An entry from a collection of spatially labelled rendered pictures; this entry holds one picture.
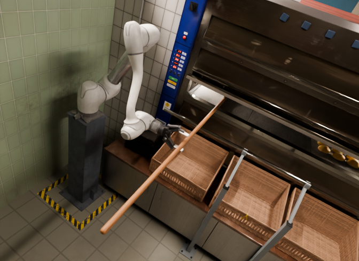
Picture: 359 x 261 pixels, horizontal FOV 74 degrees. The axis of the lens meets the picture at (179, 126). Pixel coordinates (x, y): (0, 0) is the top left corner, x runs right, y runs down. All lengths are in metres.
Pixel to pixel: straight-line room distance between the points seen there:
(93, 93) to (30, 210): 1.32
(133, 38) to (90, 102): 0.61
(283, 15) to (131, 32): 1.03
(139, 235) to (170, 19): 1.97
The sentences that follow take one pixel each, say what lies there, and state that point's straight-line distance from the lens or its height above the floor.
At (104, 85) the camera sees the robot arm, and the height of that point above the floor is 1.24.
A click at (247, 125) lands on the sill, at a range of 2.17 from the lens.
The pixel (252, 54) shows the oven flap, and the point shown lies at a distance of 1.96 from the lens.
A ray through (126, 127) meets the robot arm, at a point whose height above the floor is 1.24.
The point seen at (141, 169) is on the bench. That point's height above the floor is 0.58.
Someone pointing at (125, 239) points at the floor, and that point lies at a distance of 2.48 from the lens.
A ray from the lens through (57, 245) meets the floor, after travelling 2.46.
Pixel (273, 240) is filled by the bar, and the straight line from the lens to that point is 2.04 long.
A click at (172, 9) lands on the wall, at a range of 2.16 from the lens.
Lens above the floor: 2.19
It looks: 35 degrees down
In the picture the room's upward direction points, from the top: 19 degrees clockwise
